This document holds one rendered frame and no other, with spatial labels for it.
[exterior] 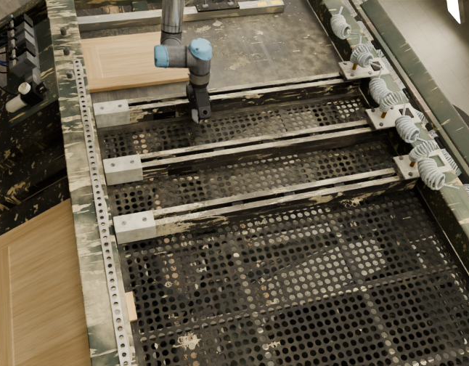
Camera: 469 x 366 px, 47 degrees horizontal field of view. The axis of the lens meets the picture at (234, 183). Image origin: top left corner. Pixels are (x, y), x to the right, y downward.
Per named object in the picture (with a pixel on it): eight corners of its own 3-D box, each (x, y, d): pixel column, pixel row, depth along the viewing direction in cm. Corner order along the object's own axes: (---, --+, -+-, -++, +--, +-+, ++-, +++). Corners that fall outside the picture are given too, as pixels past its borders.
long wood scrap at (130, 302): (125, 294, 164) (124, 293, 163) (132, 293, 164) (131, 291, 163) (129, 322, 159) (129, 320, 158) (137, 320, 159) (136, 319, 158)
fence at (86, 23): (78, 25, 239) (76, 17, 236) (279, 5, 261) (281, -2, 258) (79, 31, 236) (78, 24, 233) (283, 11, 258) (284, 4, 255)
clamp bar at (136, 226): (114, 224, 178) (107, 179, 159) (428, 167, 206) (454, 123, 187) (118, 249, 173) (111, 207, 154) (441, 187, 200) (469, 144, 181)
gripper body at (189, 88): (205, 92, 205) (206, 67, 196) (210, 108, 200) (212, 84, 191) (185, 95, 203) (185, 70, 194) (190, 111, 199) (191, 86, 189)
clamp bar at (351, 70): (94, 112, 207) (86, 64, 188) (372, 76, 235) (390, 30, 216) (97, 132, 202) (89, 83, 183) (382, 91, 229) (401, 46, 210)
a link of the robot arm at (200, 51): (186, 35, 182) (212, 36, 183) (186, 61, 190) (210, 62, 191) (187, 51, 177) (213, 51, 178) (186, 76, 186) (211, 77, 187)
